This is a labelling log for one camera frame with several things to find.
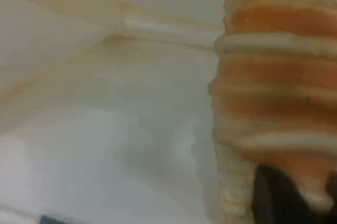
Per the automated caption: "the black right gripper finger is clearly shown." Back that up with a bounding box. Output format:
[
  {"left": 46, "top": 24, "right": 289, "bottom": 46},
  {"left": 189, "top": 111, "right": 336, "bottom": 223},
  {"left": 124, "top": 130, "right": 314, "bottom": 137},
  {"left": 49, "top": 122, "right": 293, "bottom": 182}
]
[{"left": 251, "top": 164, "right": 337, "bottom": 224}]

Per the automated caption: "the long ridged golden bread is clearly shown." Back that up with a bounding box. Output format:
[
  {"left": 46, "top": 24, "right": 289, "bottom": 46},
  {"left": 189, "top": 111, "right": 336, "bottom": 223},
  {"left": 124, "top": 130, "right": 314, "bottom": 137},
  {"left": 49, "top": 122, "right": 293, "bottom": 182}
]
[{"left": 209, "top": 0, "right": 337, "bottom": 224}]

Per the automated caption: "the white bag with green handles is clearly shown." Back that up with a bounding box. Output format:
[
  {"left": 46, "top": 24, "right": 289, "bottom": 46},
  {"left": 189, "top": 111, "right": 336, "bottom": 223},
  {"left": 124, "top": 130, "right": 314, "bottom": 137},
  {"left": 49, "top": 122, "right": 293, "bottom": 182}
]
[{"left": 0, "top": 0, "right": 227, "bottom": 224}]

